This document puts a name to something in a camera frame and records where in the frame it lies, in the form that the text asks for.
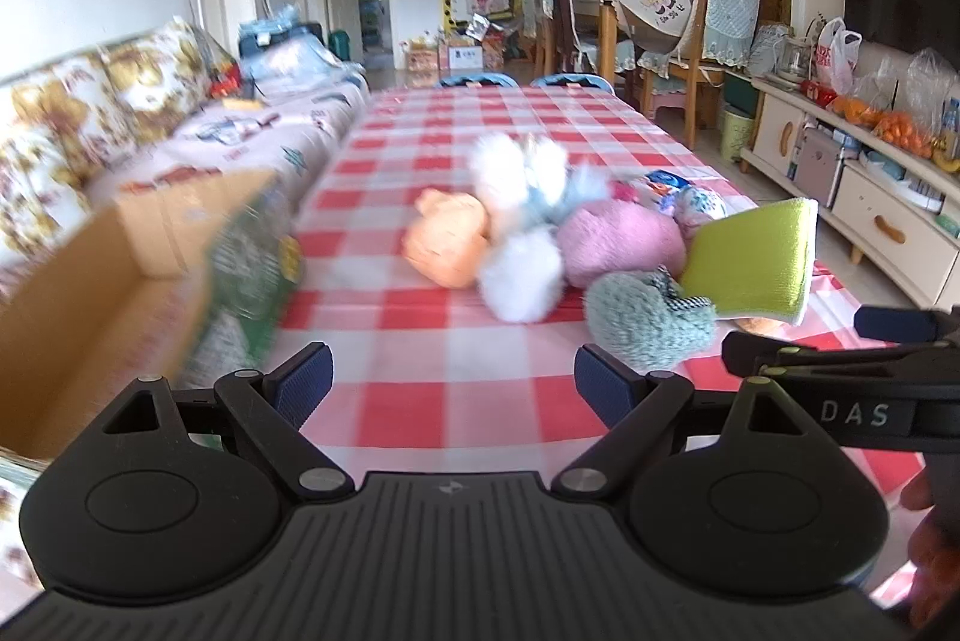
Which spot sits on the pink plush ball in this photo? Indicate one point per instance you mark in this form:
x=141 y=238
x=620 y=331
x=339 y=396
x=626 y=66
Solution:
x=619 y=240

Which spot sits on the floral sofa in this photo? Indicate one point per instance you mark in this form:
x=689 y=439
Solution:
x=67 y=116

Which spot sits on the blue chair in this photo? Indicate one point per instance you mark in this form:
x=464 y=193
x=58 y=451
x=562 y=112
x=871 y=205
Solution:
x=476 y=80
x=568 y=79

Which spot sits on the white cardboard box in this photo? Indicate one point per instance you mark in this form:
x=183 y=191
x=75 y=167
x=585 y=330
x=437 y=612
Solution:
x=466 y=56

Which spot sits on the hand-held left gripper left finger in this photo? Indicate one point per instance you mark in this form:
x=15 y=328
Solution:
x=304 y=380

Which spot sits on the pink stool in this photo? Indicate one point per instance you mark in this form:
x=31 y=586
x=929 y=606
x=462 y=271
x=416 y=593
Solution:
x=667 y=103

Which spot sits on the teal plush toy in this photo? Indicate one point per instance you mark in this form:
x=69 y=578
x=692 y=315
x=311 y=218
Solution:
x=645 y=326

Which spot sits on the blue tissue packet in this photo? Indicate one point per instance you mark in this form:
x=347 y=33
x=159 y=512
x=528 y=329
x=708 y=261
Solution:
x=666 y=185

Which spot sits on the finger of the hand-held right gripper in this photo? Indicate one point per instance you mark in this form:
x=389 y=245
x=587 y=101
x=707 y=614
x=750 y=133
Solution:
x=900 y=322
x=757 y=355

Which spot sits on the white printed cloth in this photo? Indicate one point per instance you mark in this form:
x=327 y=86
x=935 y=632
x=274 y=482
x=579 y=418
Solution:
x=660 y=8

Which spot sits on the person's right hand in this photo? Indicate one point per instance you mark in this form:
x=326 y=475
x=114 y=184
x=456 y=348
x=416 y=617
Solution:
x=937 y=562

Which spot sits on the red checked tablecloth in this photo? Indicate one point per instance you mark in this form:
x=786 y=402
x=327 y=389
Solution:
x=465 y=386

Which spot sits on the red floral cloth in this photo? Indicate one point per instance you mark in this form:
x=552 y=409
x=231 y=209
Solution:
x=624 y=190

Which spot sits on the wooden dining table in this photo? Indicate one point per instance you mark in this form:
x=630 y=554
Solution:
x=607 y=34

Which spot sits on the wooden chair teal cover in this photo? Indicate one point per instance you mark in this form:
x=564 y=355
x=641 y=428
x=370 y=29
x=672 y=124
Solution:
x=724 y=11

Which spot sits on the pile of blue bags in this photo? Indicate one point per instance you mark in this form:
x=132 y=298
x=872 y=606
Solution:
x=281 y=34

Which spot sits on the floral cloth bundle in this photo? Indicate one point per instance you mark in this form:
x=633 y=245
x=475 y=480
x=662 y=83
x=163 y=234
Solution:
x=699 y=205

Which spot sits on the white fluffy plush toy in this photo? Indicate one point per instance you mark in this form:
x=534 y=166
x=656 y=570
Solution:
x=521 y=274

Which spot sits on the cream TV cabinet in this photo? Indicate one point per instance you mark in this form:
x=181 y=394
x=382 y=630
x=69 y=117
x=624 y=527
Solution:
x=877 y=214

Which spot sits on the pink printed sofa sheet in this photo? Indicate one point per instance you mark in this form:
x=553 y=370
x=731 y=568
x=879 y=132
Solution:
x=240 y=131

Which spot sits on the green patterned waste bin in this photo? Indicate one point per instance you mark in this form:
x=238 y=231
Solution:
x=739 y=135

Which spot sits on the green sponge cloth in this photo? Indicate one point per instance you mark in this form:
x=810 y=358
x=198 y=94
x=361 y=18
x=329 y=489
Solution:
x=750 y=259

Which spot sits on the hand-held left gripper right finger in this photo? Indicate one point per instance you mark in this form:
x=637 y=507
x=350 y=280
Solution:
x=604 y=380

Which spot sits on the white plastic bag red print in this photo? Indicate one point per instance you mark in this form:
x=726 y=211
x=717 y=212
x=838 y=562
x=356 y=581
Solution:
x=836 y=56

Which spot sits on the glass jar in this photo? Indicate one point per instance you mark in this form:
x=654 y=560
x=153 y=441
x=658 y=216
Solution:
x=795 y=58

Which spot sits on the orange plush toy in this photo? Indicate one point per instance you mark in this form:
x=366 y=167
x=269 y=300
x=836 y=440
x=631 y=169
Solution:
x=446 y=240

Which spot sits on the bag of oranges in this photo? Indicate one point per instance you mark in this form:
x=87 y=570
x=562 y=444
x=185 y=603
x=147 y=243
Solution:
x=904 y=133
x=855 y=110

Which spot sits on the dining chair brown cover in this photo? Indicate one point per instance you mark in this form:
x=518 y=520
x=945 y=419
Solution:
x=561 y=11

